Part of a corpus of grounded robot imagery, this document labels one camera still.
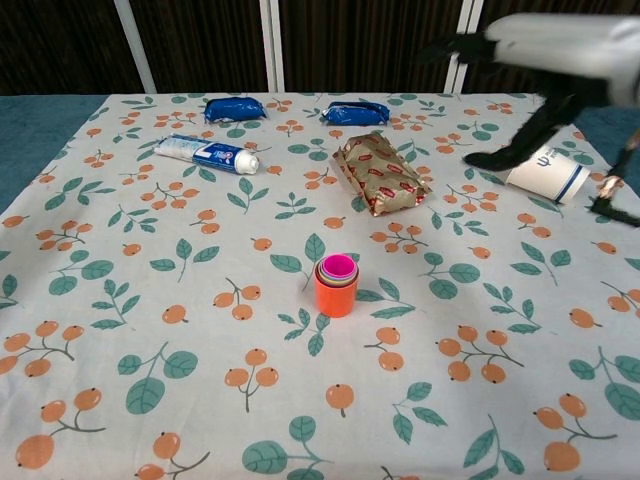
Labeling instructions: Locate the plump blue snack packet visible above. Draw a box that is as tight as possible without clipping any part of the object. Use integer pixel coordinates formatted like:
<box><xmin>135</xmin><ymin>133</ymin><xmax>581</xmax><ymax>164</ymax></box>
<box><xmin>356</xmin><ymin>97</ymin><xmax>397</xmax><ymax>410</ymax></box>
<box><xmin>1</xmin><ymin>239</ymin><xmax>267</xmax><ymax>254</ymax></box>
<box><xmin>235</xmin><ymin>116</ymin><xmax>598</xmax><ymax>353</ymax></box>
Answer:
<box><xmin>204</xmin><ymin>97</ymin><xmax>269</xmax><ymax>125</ymax></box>

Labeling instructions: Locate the gold foil snack packet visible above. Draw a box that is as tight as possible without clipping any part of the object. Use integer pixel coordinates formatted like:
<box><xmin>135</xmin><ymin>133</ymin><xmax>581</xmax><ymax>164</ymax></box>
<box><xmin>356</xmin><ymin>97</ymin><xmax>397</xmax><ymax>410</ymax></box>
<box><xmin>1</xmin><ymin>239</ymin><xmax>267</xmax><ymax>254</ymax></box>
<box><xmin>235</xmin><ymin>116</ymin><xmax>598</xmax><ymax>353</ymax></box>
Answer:
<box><xmin>333</xmin><ymin>132</ymin><xmax>433</xmax><ymax>218</ymax></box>

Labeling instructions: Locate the floral tablecloth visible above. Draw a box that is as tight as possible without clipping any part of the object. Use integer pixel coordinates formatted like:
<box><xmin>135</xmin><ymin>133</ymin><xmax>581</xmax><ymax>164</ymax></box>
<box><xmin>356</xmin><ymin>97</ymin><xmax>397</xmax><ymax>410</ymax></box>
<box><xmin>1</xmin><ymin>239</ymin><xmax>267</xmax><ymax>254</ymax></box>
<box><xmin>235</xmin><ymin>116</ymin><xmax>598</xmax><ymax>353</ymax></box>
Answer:
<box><xmin>0</xmin><ymin>92</ymin><xmax>640</xmax><ymax>480</ymax></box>

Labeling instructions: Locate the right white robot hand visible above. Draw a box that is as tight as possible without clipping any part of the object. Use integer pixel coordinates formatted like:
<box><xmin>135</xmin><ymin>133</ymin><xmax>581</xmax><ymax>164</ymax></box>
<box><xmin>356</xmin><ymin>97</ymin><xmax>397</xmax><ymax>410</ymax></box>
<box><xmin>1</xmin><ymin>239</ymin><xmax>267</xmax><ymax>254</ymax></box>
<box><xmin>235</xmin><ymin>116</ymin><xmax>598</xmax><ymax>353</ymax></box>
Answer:
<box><xmin>418</xmin><ymin>13</ymin><xmax>621</xmax><ymax>174</ymax></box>

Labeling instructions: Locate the white blue toothpaste tube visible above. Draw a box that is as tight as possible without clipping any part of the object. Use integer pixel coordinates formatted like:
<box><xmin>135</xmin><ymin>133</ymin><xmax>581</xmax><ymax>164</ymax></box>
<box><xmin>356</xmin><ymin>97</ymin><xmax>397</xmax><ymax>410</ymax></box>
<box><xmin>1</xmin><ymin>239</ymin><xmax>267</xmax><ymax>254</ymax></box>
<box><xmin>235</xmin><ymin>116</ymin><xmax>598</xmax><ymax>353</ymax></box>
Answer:
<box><xmin>153</xmin><ymin>133</ymin><xmax>261</xmax><ymax>176</ymax></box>

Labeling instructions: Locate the orange plastic cup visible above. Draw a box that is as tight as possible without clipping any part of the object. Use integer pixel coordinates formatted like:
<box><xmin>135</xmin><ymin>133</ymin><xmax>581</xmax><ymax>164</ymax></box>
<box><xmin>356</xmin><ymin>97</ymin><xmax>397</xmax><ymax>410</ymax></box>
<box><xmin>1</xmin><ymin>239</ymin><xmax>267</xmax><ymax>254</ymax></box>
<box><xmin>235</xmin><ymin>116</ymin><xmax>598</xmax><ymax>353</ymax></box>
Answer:
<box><xmin>313</xmin><ymin>259</ymin><xmax>360</xmax><ymax>318</ymax></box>

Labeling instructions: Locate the white paper cup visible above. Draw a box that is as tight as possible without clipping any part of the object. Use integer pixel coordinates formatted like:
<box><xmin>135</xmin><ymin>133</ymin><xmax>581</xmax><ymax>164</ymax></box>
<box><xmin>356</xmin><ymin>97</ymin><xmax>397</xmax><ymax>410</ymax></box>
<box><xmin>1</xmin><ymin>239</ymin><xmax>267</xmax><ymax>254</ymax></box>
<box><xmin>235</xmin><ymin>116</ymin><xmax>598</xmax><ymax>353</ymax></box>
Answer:
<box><xmin>505</xmin><ymin>144</ymin><xmax>592</xmax><ymax>205</ymax></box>

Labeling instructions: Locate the flat blue snack packet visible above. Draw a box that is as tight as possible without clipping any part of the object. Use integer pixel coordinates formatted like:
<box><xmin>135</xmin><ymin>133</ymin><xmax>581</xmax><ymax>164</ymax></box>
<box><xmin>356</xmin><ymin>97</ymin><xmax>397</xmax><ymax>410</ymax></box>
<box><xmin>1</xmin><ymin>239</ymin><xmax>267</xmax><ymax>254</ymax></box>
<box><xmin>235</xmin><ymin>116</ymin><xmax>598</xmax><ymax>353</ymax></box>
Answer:
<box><xmin>320</xmin><ymin>101</ymin><xmax>391</xmax><ymax>127</ymax></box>

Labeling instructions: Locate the pink plastic cup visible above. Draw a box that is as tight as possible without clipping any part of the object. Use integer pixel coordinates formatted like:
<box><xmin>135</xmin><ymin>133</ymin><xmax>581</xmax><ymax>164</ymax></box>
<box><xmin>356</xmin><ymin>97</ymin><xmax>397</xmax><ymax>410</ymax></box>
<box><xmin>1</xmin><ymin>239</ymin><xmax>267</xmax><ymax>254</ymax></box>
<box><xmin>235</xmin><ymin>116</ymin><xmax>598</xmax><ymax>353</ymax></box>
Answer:
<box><xmin>322</xmin><ymin>253</ymin><xmax>357</xmax><ymax>280</ymax></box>

